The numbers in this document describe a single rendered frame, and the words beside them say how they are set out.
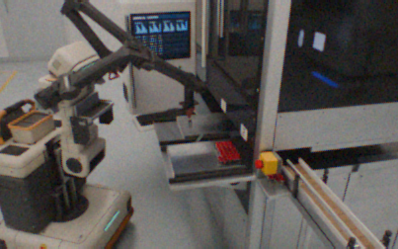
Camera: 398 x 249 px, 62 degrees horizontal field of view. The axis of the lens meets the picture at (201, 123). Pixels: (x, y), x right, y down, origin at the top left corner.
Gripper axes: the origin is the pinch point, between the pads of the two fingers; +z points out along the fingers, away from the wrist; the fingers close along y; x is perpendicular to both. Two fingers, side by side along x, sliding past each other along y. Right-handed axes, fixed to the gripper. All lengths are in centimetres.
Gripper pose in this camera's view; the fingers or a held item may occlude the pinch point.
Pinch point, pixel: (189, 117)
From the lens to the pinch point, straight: 194.6
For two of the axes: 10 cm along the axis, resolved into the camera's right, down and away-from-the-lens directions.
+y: 8.7, -2.0, 4.4
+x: -4.8, -4.0, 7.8
